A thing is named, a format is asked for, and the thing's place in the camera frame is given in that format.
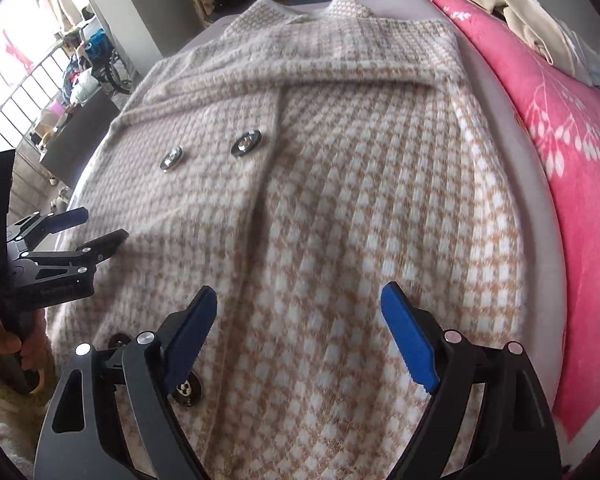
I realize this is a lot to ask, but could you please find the beige white houndstooth coat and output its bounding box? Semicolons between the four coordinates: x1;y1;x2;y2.
45;0;531;480

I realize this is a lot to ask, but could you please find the grey blue garment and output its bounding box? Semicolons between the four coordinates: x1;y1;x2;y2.
555;20;600;91

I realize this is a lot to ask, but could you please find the person's left hand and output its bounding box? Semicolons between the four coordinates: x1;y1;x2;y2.
0;310;48;396

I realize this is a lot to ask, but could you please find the wheelchair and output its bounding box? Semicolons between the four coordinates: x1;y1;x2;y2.
87;30;133;96

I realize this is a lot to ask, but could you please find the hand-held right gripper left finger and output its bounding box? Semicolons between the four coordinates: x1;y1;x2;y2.
34;285;218;480

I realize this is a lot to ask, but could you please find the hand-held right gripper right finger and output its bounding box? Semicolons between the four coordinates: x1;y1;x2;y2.
381;281;563;480

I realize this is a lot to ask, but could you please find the metal window railing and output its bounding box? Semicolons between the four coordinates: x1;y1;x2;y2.
0;45;76;171

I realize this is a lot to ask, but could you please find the white fluffy robe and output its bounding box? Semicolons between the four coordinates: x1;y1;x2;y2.
0;395;46;461

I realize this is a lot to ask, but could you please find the white plastic bag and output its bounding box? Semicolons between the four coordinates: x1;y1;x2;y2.
72;70;98;106

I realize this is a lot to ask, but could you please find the beige hanging coat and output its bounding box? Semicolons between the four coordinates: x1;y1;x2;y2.
40;0;81;31

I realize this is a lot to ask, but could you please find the red hanging garment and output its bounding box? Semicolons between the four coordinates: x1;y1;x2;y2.
2;30;33;68

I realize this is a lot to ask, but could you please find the dark grey cabinet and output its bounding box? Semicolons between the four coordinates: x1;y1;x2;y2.
39;90;121;181

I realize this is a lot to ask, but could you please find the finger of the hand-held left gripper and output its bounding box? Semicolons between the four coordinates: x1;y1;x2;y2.
19;228;131;267
9;206;90;251

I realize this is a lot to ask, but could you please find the beige garment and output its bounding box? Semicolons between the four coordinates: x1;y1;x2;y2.
455;0;581;73

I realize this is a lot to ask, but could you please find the pink floral blanket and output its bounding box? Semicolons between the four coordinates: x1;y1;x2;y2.
426;0;600;443

